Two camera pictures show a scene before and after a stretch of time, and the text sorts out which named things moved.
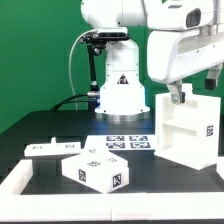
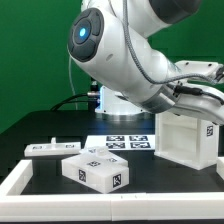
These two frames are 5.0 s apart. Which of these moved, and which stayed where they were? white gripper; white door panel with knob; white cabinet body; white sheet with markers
Moved: white gripper
Stayed: white cabinet body; white sheet with markers; white door panel with knob
